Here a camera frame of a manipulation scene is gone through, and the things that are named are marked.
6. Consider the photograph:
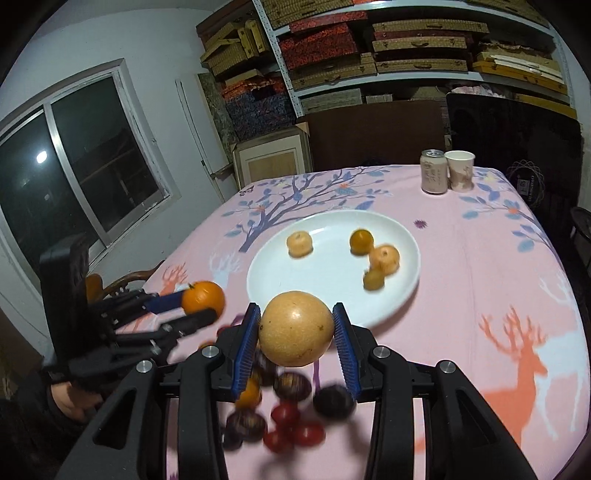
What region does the large orange mandarin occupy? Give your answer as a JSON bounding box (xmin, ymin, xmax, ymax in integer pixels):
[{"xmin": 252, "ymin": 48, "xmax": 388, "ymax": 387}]
[{"xmin": 235, "ymin": 378, "xmax": 263, "ymax": 410}]

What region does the small orange mandarin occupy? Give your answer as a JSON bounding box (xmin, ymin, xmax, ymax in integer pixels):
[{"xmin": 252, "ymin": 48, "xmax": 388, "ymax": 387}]
[{"xmin": 181, "ymin": 281, "xmax": 225, "ymax": 318}]

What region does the red cherry tomato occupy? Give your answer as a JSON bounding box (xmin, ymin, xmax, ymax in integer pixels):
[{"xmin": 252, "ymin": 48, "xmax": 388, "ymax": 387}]
[
  {"xmin": 270, "ymin": 401, "xmax": 301, "ymax": 429},
  {"xmin": 291, "ymin": 421, "xmax": 325, "ymax": 448},
  {"xmin": 263, "ymin": 430, "xmax": 294, "ymax": 454}
]

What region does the yellow striped pepino melon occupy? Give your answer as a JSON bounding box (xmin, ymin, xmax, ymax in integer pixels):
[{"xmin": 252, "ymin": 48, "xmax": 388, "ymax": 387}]
[{"xmin": 259, "ymin": 291, "xmax": 335, "ymax": 367}]

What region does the left hand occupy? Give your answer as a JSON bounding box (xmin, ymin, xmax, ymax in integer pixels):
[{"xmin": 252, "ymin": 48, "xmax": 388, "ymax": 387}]
[{"xmin": 50, "ymin": 382, "xmax": 102, "ymax": 421}]

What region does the wooden chair armrest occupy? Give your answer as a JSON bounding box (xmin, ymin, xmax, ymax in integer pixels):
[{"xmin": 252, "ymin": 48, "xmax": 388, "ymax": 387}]
[{"xmin": 85, "ymin": 262, "xmax": 162, "ymax": 304}]

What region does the small green-yellow fruit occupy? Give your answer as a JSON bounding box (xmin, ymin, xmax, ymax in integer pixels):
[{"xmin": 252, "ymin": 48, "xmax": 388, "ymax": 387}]
[{"xmin": 363, "ymin": 269, "xmax": 386, "ymax": 291}]

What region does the white oval plate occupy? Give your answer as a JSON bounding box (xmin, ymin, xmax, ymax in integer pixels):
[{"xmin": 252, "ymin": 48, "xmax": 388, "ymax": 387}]
[{"xmin": 246, "ymin": 210, "xmax": 421, "ymax": 328}]

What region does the pale orange persimmon fruit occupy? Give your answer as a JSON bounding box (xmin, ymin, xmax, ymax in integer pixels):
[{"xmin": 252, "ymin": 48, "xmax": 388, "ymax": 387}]
[{"xmin": 369, "ymin": 244, "xmax": 401, "ymax": 276}]

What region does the small orange-yellow tomato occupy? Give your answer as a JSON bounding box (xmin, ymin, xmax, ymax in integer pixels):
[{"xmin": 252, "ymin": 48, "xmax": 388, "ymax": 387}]
[{"xmin": 349, "ymin": 229, "xmax": 374, "ymax": 256}]

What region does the pink deer tablecloth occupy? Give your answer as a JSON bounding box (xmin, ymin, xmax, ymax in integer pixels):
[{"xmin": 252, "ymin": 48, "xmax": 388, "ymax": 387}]
[{"xmin": 145, "ymin": 165, "xmax": 590, "ymax": 479}]

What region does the pale yellow persimmon fruit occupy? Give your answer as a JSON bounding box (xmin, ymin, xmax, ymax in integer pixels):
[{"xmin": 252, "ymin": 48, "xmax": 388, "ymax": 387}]
[{"xmin": 287, "ymin": 231, "xmax": 314, "ymax": 258}]

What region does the sliding glass window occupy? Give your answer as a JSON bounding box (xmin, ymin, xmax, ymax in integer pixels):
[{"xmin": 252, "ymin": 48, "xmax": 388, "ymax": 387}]
[{"xmin": 1, "ymin": 59, "xmax": 174, "ymax": 282}]

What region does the framed picture board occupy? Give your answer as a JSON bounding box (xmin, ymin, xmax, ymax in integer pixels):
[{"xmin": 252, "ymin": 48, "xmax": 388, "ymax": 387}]
[{"xmin": 232, "ymin": 127, "xmax": 312, "ymax": 188}]

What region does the white paper cup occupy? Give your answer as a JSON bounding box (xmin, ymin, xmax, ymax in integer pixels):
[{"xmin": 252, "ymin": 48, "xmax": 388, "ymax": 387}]
[{"xmin": 445, "ymin": 150, "xmax": 475, "ymax": 192}]

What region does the dark wooden chair back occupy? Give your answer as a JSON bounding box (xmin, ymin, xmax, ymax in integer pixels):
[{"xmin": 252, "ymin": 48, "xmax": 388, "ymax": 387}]
[{"xmin": 304, "ymin": 100, "xmax": 445, "ymax": 171}]

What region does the white metal shelf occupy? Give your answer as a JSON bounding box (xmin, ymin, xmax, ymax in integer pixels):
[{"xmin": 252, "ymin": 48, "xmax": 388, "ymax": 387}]
[{"xmin": 253, "ymin": 1, "xmax": 574, "ymax": 117}]

